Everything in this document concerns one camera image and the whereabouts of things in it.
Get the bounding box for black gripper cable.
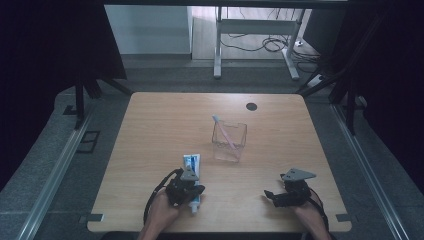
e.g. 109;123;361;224
308;187;331;232
142;167;185;225

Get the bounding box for white cabinet panel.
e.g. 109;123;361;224
103;4;194;56

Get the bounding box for person's left hand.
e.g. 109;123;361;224
145;190;184;232

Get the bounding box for pink toothbrush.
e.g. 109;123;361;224
212;114;237;150

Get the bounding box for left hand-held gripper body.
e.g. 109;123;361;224
165;166;201;207

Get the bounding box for clear plastic holder cup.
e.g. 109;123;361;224
211;120;248;164

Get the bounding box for aluminium floor rail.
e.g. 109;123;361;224
15;105;98;240
331;103;402;240

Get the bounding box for blue white toothpaste tube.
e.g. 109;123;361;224
182;153;202;215

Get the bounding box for black curtain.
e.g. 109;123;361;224
318;0;424;186
0;0;128;193

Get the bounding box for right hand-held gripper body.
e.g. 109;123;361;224
274;167;317;208

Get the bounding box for black floor cables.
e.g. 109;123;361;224
219;9;322;74

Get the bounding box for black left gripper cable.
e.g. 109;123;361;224
142;167;185;225

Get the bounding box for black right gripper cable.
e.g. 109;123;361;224
308;187;331;232

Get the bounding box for black floor frame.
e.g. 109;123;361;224
76;130;101;155

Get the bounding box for white desk frame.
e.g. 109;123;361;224
213;6;306;81

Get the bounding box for black metal stand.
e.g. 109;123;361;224
73;74;135;131
295;63;358;136

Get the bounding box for grey table bracket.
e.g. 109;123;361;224
78;213;105;224

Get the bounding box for person's right hand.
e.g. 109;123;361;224
292;199;325;232

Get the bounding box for white power strip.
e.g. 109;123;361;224
306;74;326;89

